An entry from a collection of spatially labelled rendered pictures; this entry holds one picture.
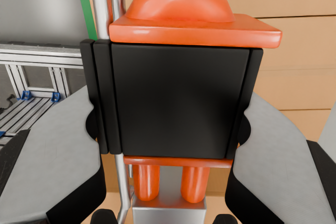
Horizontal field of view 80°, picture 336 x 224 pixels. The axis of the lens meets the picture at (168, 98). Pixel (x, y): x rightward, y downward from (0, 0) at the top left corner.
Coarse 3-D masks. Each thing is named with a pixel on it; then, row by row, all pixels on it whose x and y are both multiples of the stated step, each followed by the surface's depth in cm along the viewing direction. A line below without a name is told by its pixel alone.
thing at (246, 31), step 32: (128, 32) 8; (160, 32) 8; (192, 32) 8; (224, 32) 8; (256, 32) 8; (128, 64) 9; (160, 64) 9; (192, 64) 9; (224, 64) 9; (256, 64) 9; (128, 96) 10; (160, 96) 10; (192, 96) 10; (224, 96) 10; (128, 128) 11; (160, 128) 11; (192, 128) 11; (224, 128) 11; (128, 160) 12; (160, 160) 12; (192, 160) 12; (224, 160) 12
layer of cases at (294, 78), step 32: (128, 0) 70; (256, 0) 69; (288, 0) 69; (320, 0) 69; (96, 32) 76; (288, 32) 75; (320, 32) 74; (288, 64) 81; (320, 64) 81; (288, 96) 88; (320, 96) 88; (320, 128) 97
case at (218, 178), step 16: (112, 160) 46; (112, 176) 42; (128, 176) 42; (208, 176) 43; (224, 176) 43; (112, 192) 39; (208, 192) 39; (224, 192) 40; (96, 208) 42; (112, 208) 41; (208, 208) 41; (224, 208) 41
